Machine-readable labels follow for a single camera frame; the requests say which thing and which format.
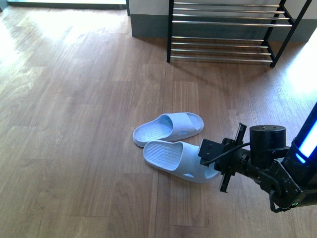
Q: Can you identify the light blue slide sandal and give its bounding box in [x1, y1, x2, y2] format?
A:
[132, 112, 204, 147]
[143, 140, 220, 183]

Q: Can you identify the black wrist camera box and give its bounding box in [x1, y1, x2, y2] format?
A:
[198, 139, 225, 167]

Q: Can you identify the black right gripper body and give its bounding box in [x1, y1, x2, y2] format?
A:
[214, 138, 250, 176]

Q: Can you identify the black metal shoe rack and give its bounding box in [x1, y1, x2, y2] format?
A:
[166, 0, 311, 67]

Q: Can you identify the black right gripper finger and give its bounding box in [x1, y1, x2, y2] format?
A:
[219, 172, 232, 193]
[235, 123, 247, 145]

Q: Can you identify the black camera cable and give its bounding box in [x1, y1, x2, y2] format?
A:
[208, 142, 251, 165]

